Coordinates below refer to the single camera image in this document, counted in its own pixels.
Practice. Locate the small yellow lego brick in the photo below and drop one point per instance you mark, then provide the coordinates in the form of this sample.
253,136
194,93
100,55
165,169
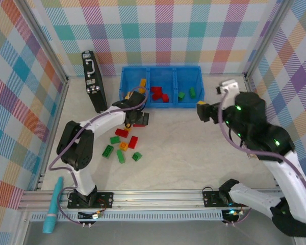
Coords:
128,128
123,146

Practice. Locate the blue plastic bin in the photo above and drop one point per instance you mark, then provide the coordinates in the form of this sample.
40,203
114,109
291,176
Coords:
191,79
131,79
163,79

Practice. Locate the black briefcase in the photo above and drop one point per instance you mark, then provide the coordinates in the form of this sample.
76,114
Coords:
93,76

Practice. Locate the small red lego brick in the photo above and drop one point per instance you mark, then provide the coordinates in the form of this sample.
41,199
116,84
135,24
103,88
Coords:
165,98

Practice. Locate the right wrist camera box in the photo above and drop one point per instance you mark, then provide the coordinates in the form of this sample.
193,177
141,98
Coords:
228,88

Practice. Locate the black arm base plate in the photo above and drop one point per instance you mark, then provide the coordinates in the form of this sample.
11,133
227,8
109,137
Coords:
105,200
211,199

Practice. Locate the long green lego brick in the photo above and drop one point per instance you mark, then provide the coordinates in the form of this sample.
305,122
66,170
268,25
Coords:
192,92

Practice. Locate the teal marker pen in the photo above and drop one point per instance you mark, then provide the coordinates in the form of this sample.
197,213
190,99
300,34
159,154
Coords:
53,206

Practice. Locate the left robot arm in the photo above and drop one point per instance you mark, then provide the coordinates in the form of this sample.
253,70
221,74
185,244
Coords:
76,150

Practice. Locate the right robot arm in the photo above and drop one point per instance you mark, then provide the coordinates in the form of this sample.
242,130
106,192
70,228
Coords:
288,183

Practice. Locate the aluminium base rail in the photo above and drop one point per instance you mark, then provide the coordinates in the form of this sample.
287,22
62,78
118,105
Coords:
155,200

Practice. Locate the aluminium corner post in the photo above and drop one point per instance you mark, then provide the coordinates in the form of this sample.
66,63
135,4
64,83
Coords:
44,38
266,38

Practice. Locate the thin aluminium rear rail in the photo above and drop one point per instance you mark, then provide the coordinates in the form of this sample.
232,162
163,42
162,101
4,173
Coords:
219,74

